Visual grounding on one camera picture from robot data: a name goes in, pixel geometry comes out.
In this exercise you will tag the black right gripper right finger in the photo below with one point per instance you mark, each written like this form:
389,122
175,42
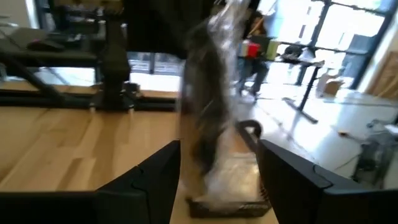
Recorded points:
311,199

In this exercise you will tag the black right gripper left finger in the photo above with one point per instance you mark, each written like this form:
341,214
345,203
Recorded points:
124,205

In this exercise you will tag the bagged white cotton balls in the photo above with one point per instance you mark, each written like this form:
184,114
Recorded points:
239,180

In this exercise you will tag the grey metal cart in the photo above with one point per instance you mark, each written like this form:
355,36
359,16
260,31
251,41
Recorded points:
376,155

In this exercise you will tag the blue white carton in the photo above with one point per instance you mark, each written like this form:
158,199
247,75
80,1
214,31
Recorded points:
243,48

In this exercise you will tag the red box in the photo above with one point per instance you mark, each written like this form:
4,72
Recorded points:
253,49

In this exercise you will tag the person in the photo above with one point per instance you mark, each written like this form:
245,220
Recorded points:
258,68

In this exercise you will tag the black background table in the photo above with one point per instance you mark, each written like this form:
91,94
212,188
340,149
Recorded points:
308,90

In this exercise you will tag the light green box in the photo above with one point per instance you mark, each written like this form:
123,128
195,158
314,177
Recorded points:
273,49

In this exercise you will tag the brown cardboard box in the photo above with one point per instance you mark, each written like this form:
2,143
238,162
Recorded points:
333,87

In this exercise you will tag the black frame clamp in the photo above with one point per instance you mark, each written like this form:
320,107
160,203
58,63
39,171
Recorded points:
253,124

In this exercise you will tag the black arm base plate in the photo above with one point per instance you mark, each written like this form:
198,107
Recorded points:
99,102

